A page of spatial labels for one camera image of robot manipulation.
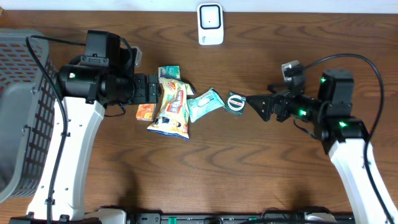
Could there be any white barcode scanner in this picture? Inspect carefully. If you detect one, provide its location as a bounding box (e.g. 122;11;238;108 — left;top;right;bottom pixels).
197;2;224;45

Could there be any teal wet wipes pack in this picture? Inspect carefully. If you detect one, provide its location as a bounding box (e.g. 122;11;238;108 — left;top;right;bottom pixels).
187;88;224;123

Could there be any yellow snack bag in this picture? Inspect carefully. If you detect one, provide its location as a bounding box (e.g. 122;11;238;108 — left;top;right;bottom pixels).
147;77;195;141

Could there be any orange tissue pack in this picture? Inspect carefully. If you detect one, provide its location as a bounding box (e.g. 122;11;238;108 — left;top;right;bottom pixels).
136;104;156;121

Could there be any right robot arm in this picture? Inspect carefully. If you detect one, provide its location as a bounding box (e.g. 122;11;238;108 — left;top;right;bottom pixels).
246;69;397;223

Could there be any grey plastic shopping basket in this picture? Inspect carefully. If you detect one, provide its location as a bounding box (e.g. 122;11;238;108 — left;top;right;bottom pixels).
1;29;57;202

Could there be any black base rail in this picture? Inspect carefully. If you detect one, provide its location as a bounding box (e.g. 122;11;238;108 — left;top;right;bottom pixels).
131;210;355;224

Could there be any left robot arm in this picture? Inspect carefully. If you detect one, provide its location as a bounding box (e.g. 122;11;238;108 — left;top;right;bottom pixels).
1;29;161;223

